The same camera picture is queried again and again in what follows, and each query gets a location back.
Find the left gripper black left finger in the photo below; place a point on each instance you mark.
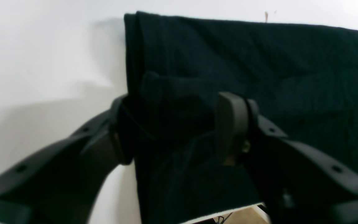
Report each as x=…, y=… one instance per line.
x=59, y=184

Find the black t-shirt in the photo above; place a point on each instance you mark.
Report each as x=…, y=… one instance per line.
x=303, y=77

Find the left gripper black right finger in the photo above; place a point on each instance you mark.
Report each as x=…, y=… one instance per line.
x=296, y=182

